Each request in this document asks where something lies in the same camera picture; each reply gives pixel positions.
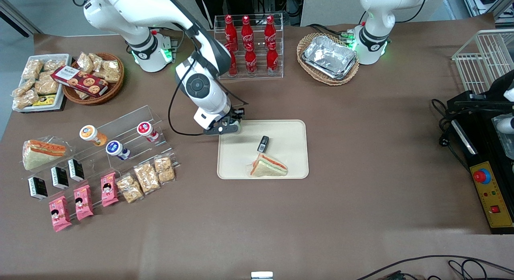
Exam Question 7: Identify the yellow snack packet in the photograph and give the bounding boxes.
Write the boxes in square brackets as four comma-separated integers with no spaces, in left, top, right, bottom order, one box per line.
[32,94,57,107]

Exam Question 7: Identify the black base cable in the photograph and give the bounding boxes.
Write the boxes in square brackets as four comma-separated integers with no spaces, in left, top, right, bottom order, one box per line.
[306,23,350,38]

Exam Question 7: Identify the clear bag of puffed snack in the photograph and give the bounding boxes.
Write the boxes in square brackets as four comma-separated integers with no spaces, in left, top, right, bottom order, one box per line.
[100,60,122,84]
[89,53,105,71]
[77,52,95,74]

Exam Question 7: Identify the brown wicker snack basket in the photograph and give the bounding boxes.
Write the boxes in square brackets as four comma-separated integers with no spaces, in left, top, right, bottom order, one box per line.
[62,52,125,106]

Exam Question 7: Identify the blue lid gum bottle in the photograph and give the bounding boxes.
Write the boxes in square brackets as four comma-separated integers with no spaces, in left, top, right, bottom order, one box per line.
[106,141,131,160]

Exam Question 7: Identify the red lid gum bottle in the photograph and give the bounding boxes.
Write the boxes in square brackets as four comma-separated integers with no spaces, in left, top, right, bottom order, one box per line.
[137,122,159,142]

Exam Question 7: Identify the clear acrylic bottle rack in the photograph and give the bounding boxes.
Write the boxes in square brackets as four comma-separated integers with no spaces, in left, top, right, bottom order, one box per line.
[214,13,284,80]

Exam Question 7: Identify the pink snack packet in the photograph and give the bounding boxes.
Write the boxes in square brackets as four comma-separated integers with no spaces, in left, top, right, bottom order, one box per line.
[100,172,119,207]
[73,185,94,221]
[49,196,72,233]

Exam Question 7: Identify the small black box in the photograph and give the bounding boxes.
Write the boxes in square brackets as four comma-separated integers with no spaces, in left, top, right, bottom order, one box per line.
[27,177,48,200]
[51,167,69,190]
[67,159,85,182]

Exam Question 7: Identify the black controller box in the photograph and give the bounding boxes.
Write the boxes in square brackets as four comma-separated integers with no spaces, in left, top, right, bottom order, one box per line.
[446,69,514,235]

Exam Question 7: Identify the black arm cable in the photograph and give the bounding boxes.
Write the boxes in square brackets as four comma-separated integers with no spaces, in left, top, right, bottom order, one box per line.
[167,29,249,137]

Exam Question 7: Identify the green lit connector block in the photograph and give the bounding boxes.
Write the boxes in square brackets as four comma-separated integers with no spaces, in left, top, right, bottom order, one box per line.
[160,35,180,63]
[341,29,359,50]

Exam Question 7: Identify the clear acrylic stepped stand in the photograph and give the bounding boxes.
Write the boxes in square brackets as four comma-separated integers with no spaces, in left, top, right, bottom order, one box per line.
[24,105,180,204]

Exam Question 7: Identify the white wire basket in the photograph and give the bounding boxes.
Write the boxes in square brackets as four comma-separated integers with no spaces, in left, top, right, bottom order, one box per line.
[452,29,514,96]

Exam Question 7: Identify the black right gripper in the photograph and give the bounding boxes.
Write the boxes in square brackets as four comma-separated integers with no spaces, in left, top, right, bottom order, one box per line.
[219,108,246,127]

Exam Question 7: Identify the clear bag of crackers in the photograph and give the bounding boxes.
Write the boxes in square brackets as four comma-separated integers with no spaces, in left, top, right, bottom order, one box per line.
[116,174,144,204]
[133,163,161,195]
[154,155,176,185]

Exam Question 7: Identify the black cable with plug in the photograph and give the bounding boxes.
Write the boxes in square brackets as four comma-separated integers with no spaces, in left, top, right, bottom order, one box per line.
[431,98,469,172]

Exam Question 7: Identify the light wicker basket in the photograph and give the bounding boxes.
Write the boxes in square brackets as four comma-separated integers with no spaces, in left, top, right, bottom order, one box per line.
[297,33,360,86]

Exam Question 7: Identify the black floor cables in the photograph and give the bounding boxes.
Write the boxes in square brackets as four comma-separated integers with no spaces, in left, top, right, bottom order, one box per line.
[355,255,514,280]

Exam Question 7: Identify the red cola bottle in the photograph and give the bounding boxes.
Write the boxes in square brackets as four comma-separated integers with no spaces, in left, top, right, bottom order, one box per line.
[241,16,254,47]
[264,16,277,46]
[228,47,238,77]
[266,42,279,75]
[245,43,257,75]
[224,15,238,47]

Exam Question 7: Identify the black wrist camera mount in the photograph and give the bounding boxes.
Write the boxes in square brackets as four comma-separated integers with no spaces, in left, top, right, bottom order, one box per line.
[203,121,243,136]

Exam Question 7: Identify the triangular wrapped sandwich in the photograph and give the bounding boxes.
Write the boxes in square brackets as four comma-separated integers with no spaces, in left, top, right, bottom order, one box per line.
[250,153,288,178]

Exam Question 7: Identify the red emergency stop button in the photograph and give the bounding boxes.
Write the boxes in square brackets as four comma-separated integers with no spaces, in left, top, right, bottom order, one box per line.
[473,168,491,185]

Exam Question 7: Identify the orange lid gum bottle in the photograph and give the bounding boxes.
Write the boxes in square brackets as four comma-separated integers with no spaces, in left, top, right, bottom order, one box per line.
[79,126,108,147]

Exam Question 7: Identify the stack of foil trays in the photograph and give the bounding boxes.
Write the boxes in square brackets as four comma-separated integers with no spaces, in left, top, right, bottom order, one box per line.
[302,35,358,80]

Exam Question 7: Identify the grey metal shelf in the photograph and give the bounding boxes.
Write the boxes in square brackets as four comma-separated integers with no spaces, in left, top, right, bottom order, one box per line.
[460,0,514,23]

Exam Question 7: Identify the red cookie box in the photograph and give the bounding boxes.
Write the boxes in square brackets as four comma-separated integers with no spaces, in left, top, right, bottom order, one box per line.
[51,65,109,98]

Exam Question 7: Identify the large wrapped sandwich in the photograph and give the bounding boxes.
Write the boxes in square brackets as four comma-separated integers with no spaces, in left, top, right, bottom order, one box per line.
[22,139,67,171]

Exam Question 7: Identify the cream plastic tray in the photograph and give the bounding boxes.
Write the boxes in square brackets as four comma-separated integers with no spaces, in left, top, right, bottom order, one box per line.
[217,120,309,180]

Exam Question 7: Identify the clear bag of brown snack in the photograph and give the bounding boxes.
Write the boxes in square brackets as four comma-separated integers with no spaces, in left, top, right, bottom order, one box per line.
[14,91,40,110]
[35,73,60,96]
[22,60,44,80]
[12,79,37,97]
[43,59,67,72]

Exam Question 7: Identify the white rectangular snack tray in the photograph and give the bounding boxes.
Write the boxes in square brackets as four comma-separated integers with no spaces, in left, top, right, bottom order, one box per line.
[12,54,72,112]

